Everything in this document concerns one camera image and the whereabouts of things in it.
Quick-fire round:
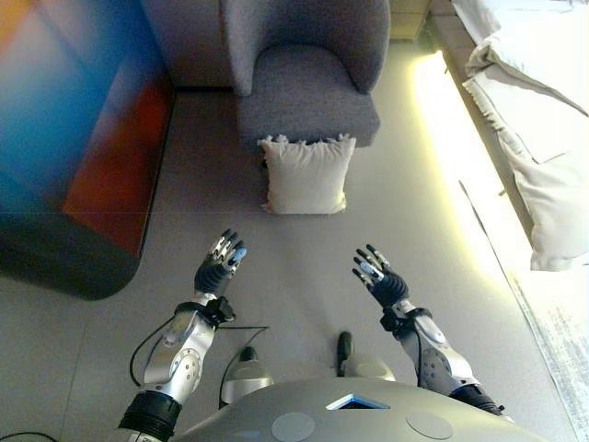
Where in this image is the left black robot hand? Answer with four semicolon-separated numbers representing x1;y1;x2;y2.
193;228;250;297

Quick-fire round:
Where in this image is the beige wooden nightstand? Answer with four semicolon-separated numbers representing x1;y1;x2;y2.
388;0;432;43

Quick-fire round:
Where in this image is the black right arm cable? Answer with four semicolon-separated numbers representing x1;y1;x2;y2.
411;312;427;388

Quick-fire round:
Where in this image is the silver robot torso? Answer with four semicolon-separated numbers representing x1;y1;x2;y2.
174;378;553;442

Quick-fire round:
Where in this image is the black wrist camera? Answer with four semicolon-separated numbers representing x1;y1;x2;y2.
206;296;237;326
379;307;407;331

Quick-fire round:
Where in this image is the bed with white duvet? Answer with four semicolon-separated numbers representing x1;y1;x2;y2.
432;0;589;273

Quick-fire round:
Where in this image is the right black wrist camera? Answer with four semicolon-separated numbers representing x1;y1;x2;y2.
379;307;407;331

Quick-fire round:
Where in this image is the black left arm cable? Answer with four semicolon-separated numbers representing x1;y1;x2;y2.
130;301;271;388

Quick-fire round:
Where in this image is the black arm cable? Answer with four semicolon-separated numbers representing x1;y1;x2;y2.
130;301;271;388
411;312;427;388

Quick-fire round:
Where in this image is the glossy dark cabinet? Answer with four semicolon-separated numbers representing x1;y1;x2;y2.
0;0;175;303

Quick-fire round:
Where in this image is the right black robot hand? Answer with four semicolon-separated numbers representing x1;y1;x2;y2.
352;243;411;308

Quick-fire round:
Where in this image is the white fringed cushion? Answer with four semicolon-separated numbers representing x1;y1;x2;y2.
258;133;358;216

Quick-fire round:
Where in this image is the grey fabric armchair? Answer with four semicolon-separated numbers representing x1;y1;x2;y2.
219;0;392;149

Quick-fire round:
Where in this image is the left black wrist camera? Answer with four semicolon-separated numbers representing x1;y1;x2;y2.
206;296;237;326

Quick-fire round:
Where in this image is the grey white patterned rug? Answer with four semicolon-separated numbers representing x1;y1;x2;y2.
509;271;589;442

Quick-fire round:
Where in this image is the thin black floor cable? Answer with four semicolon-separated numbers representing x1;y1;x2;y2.
458;180;553;383

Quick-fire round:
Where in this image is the right silver robot leg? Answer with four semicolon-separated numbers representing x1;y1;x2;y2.
334;331;397;383

